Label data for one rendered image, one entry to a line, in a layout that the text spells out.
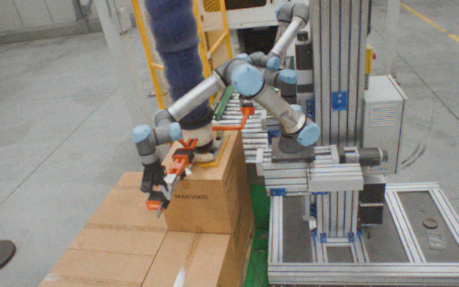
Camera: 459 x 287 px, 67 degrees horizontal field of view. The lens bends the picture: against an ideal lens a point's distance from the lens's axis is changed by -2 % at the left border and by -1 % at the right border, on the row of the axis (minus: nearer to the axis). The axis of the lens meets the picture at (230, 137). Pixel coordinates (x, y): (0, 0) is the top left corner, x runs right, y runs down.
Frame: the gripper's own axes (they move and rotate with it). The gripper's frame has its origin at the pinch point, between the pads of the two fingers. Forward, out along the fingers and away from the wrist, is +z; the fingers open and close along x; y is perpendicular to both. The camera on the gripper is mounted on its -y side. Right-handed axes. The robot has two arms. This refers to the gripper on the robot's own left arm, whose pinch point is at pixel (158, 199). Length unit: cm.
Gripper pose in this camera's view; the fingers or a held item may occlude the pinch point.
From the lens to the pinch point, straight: 162.3
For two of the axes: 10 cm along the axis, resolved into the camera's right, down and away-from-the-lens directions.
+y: 2.1, -5.1, 8.3
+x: -9.7, 0.1, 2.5
